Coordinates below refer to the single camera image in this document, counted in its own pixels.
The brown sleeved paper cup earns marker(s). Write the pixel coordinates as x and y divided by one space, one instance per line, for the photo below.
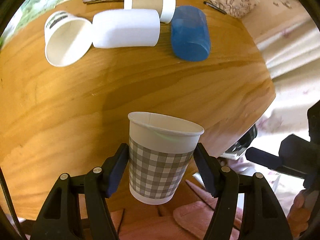
165 8

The plain white plastic cup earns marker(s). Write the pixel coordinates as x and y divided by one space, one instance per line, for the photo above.
120 28

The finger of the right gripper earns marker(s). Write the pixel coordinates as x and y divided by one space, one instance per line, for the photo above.
263 158

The person's right hand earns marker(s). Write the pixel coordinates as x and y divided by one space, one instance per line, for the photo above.
298 215

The black pen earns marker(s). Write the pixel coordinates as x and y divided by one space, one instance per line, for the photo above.
215 7

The pink towel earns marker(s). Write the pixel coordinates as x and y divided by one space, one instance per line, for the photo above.
186 216

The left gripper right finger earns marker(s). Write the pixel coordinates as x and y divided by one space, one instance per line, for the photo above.
262 217

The blue plastic cup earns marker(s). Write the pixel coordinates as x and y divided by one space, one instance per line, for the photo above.
190 39

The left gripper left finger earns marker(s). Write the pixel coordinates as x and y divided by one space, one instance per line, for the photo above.
59 217

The grey checkered paper cup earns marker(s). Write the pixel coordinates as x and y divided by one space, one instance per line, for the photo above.
161 147

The white paper cup black print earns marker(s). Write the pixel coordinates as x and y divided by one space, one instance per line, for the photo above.
67 38

